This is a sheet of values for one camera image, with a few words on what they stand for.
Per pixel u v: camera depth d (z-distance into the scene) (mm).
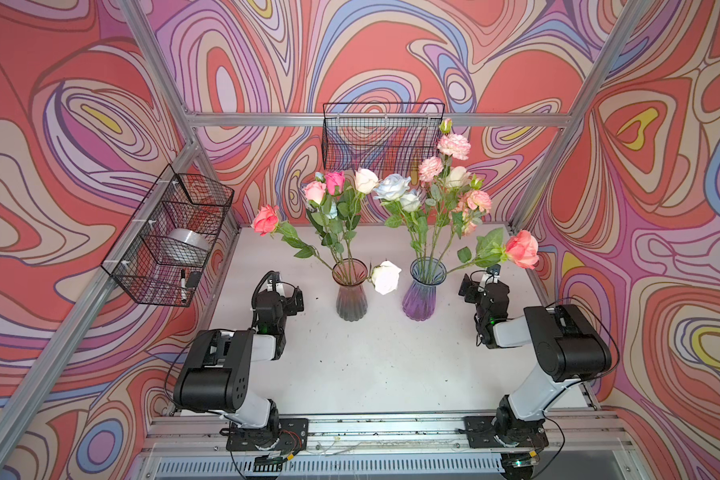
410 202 730
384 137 844
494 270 817
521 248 562
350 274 824
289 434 732
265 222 652
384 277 549
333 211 720
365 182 678
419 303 944
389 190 663
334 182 689
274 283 784
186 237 733
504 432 668
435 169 695
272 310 709
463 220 734
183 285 719
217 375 458
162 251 719
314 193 678
